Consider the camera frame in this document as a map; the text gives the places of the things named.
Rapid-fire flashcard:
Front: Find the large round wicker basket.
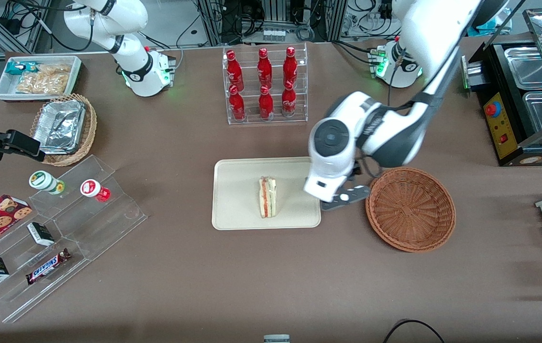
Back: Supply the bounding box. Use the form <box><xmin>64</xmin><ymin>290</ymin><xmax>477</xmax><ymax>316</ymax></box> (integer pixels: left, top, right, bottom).
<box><xmin>365</xmin><ymin>166</ymin><xmax>457</xmax><ymax>253</ymax></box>

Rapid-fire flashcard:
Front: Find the clear acrylic bottle rack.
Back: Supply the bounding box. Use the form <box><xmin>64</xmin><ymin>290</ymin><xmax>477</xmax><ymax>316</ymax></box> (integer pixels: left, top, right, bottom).
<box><xmin>222</xmin><ymin>42</ymin><xmax>309</xmax><ymax>126</ymax></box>

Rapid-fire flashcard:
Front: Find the red cola bottle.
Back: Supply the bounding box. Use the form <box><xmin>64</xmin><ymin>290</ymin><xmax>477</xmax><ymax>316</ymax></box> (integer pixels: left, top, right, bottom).
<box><xmin>226</xmin><ymin>50</ymin><xmax>245</xmax><ymax>92</ymax></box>
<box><xmin>281</xmin><ymin>81</ymin><xmax>297</xmax><ymax>118</ymax></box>
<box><xmin>283</xmin><ymin>46</ymin><xmax>298</xmax><ymax>86</ymax></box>
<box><xmin>228</xmin><ymin>85</ymin><xmax>246</xmax><ymax>121</ymax></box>
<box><xmin>257</xmin><ymin>47</ymin><xmax>273</xmax><ymax>89</ymax></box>
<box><xmin>258</xmin><ymin>85</ymin><xmax>275</xmax><ymax>120</ymax></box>

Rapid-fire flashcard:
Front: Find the green-lidded white drink bottle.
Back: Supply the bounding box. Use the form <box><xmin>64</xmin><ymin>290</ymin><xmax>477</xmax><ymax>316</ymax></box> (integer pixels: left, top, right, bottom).
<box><xmin>29</xmin><ymin>170</ymin><xmax>66</xmax><ymax>195</ymax></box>

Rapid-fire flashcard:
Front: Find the clear acrylic stepped shelf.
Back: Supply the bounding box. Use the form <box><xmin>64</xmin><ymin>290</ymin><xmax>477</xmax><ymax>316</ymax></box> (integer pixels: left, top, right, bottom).
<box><xmin>0</xmin><ymin>154</ymin><xmax>149</xmax><ymax>324</ymax></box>

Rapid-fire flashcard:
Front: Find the red-lidded white drink bottle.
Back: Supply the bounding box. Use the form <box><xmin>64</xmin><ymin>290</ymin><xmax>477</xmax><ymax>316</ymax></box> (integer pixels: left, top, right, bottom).
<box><xmin>80</xmin><ymin>179</ymin><xmax>112</xmax><ymax>203</ymax></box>

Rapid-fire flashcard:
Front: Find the small wicker basket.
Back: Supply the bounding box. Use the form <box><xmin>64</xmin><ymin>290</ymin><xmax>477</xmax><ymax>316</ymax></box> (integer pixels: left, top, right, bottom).
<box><xmin>30</xmin><ymin>93</ymin><xmax>98</xmax><ymax>167</ymax></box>

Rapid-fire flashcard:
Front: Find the white rectangular plastic bin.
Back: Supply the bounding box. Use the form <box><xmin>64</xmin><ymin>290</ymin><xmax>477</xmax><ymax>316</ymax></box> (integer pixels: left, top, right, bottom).
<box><xmin>0</xmin><ymin>55</ymin><xmax>82</xmax><ymax>102</ymax></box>

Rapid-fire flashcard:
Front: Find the teal cloth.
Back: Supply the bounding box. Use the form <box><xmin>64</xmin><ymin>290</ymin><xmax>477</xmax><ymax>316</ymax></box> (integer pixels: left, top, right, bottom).
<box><xmin>466</xmin><ymin>13</ymin><xmax>512</xmax><ymax>37</ymax></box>

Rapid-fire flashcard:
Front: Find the clear bag of crackers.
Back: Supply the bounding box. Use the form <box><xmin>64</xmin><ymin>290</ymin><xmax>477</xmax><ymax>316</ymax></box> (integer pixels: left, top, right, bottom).
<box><xmin>15</xmin><ymin>64</ymin><xmax>72</xmax><ymax>95</ymax></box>

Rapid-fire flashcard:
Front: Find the aluminium frame rack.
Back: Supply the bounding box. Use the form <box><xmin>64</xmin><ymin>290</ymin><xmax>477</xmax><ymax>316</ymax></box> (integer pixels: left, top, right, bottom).
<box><xmin>196</xmin><ymin>0</ymin><xmax>348</xmax><ymax>47</ymax></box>

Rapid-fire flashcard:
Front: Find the Snickers chocolate bar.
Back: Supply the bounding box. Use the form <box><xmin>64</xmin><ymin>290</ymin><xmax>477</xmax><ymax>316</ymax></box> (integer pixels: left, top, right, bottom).
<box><xmin>25</xmin><ymin>248</ymin><xmax>72</xmax><ymax>286</ymax></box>

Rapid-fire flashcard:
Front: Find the black food warmer machine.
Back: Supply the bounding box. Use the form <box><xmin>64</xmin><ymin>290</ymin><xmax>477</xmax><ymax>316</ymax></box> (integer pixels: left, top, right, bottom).
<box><xmin>460</xmin><ymin>8</ymin><xmax>542</xmax><ymax>167</ymax></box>

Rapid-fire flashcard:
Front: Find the triangular sandwich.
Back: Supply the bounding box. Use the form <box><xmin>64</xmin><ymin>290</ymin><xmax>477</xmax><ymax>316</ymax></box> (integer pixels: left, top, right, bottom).
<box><xmin>258</xmin><ymin>175</ymin><xmax>278</xmax><ymax>219</ymax></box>

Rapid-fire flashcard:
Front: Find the black cable loop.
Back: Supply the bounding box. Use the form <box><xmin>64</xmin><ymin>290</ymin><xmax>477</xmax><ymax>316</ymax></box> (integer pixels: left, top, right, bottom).
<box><xmin>383</xmin><ymin>319</ymin><xmax>446</xmax><ymax>343</ymax></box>

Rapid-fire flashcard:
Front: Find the green snack packet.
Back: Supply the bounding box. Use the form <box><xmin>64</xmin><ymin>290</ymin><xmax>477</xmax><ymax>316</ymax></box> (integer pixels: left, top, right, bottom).
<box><xmin>5</xmin><ymin>61</ymin><xmax>43</xmax><ymax>76</ymax></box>

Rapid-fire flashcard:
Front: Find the cream plastic tray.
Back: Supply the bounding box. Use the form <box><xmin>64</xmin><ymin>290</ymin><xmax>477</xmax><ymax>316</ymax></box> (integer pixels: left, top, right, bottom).
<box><xmin>211</xmin><ymin>156</ymin><xmax>322</xmax><ymax>231</ymax></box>

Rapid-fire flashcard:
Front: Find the stack of foil containers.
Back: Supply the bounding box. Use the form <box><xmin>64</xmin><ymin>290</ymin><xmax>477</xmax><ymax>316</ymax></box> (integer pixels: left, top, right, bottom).
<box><xmin>32</xmin><ymin>100</ymin><xmax>86</xmax><ymax>155</ymax></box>

